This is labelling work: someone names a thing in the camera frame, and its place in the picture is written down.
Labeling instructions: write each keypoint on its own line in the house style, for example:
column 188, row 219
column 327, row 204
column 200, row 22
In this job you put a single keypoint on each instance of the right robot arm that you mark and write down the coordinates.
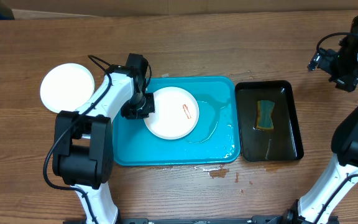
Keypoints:
column 341, row 174

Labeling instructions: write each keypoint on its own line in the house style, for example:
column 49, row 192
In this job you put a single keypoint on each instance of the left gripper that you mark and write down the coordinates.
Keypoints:
column 150, row 109

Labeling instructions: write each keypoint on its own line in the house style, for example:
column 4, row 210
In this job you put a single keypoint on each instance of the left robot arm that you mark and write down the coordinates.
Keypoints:
column 81, row 156

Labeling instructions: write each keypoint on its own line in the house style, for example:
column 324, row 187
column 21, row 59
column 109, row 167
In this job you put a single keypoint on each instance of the black rectangular water tray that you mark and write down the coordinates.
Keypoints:
column 283, row 143

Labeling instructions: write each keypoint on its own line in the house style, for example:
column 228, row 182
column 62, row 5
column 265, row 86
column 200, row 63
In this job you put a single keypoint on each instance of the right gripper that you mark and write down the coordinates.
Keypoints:
column 348, row 83

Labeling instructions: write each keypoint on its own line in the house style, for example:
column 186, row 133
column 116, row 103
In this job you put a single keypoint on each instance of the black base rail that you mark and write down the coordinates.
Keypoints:
column 258, row 219

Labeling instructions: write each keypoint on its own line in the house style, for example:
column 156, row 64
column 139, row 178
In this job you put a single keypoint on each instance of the teal plastic tray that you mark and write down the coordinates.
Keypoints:
column 215, row 138

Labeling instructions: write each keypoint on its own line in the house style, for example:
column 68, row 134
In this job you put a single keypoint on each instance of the white plate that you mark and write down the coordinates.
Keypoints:
column 66, row 87
column 176, row 113

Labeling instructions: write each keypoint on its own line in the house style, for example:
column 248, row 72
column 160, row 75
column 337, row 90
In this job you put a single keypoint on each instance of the green yellow sponge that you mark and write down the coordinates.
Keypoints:
column 264, row 115

